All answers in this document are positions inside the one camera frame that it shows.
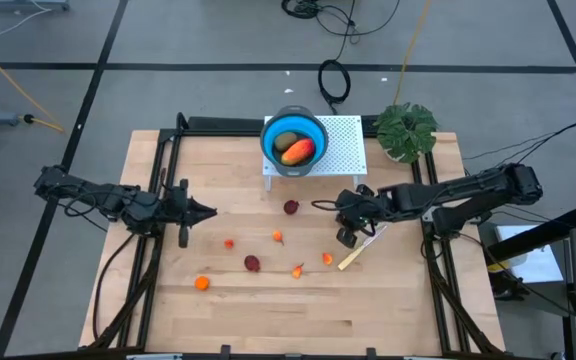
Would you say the knife with wooden handle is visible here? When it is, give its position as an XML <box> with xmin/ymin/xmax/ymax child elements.
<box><xmin>337</xmin><ymin>224</ymin><xmax>389</xmax><ymax>272</ymax></box>

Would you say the grey stand base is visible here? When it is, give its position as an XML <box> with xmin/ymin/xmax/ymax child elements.
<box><xmin>0</xmin><ymin>0</ymin><xmax>71</xmax><ymax>12</ymax></box>

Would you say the white perforated metal shelf riser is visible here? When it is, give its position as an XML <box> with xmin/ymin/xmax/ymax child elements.
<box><xmin>261</xmin><ymin>114</ymin><xmax>368</xmax><ymax>192</ymax></box>

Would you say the green potted plant white pot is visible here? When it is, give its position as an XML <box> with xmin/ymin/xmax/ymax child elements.
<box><xmin>372</xmin><ymin>102</ymin><xmax>440</xmax><ymax>165</ymax></box>

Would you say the red orange mango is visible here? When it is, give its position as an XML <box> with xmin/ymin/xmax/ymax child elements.
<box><xmin>280</xmin><ymin>138</ymin><xmax>316</xmax><ymax>167</ymax></box>

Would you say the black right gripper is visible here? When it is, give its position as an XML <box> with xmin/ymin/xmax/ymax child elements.
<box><xmin>335</xmin><ymin>183</ymin><xmax>387</xmax><ymax>250</ymax></box>

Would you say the black workstation stand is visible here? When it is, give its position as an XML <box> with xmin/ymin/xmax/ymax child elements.
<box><xmin>487</xmin><ymin>204</ymin><xmax>576</xmax><ymax>360</ymax></box>

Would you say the yellow floor cable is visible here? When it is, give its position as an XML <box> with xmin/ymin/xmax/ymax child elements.
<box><xmin>392</xmin><ymin>0</ymin><xmax>433</xmax><ymax>106</ymax></box>
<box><xmin>0</xmin><ymin>37</ymin><xmax>65</xmax><ymax>134</ymax></box>

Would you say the white floor cable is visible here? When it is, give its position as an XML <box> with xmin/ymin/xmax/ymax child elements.
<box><xmin>0</xmin><ymin>7</ymin><xmax>52</xmax><ymax>49</ymax></box>

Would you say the black hanging arm cable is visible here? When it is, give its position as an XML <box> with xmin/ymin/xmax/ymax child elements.
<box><xmin>91</xmin><ymin>232</ymin><xmax>137</xmax><ymax>342</ymax></box>

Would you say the white box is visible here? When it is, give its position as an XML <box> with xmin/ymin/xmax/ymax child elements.
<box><xmin>495</xmin><ymin>224</ymin><xmax>565</xmax><ymax>285</ymax></box>

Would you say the black coiled floor cable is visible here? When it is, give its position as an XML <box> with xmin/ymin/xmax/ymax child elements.
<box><xmin>316</xmin><ymin>58</ymin><xmax>353</xmax><ymax>115</ymax></box>

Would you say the blue collapsible bowl grey rim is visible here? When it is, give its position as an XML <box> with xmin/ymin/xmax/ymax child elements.
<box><xmin>259</xmin><ymin>104</ymin><xmax>329</xmax><ymax>178</ymax></box>

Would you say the black aluminium table frame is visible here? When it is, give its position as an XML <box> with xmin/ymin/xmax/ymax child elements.
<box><xmin>80</xmin><ymin>112</ymin><xmax>507</xmax><ymax>360</ymax></box>

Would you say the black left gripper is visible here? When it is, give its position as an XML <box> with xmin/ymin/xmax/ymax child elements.
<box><xmin>160</xmin><ymin>178</ymin><xmax>218</xmax><ymax>250</ymax></box>

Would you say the black floor cable bundle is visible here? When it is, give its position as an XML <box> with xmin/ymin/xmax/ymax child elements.
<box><xmin>280</xmin><ymin>0</ymin><xmax>402</xmax><ymax>62</ymax></box>

